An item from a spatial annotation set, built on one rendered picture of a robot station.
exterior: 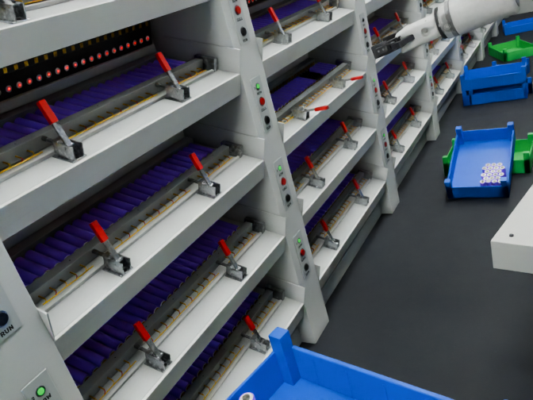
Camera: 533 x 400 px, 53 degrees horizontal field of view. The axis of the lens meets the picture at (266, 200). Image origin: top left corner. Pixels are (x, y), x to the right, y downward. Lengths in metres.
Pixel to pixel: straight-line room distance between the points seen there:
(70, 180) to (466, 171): 1.57
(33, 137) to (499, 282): 1.18
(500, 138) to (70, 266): 1.69
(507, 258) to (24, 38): 0.87
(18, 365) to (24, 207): 0.20
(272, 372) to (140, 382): 0.31
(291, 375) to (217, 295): 0.41
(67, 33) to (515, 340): 1.11
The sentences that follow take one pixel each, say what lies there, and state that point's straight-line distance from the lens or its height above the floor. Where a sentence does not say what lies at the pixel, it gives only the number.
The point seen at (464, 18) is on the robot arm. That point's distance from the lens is 1.32.
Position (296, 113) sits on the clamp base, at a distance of 1.39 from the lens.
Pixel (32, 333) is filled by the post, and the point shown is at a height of 0.55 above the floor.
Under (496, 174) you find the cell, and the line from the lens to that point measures 1.96.
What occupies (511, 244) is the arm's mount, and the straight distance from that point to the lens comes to 1.06.
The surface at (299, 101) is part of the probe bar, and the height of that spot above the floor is 0.56.
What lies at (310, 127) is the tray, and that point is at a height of 0.50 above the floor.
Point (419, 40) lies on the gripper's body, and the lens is 1.34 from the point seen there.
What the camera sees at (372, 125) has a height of 0.34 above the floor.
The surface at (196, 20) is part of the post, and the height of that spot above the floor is 0.83.
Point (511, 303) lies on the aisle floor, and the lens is 1.47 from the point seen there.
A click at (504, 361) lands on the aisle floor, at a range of 1.32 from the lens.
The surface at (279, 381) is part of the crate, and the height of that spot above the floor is 0.41.
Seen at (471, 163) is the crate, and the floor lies 0.06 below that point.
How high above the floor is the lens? 0.89
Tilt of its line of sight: 23 degrees down
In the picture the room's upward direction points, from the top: 16 degrees counter-clockwise
